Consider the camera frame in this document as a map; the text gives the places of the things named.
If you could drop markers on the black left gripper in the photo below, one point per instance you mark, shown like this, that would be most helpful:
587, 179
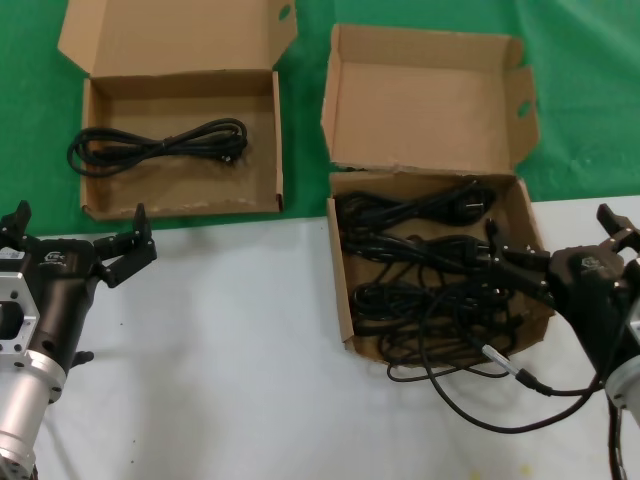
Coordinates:
67, 275

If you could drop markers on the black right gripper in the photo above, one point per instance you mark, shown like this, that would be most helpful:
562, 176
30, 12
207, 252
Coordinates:
590, 290

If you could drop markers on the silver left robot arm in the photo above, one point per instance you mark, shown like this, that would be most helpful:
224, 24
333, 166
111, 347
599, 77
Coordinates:
20, 415

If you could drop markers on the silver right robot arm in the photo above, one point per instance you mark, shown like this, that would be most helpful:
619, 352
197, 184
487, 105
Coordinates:
627, 385

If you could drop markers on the open brown cardboard box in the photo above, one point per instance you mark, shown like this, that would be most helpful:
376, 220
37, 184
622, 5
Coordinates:
190, 200

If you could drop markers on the cardboard box with torn lid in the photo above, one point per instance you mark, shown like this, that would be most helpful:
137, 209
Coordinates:
425, 100

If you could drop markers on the green table cloth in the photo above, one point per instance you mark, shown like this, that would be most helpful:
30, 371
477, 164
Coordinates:
30, 100

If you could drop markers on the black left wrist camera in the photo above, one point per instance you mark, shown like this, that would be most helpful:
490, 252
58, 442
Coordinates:
12, 257

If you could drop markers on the silver left camera bracket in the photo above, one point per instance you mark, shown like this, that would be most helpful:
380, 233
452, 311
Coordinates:
20, 285

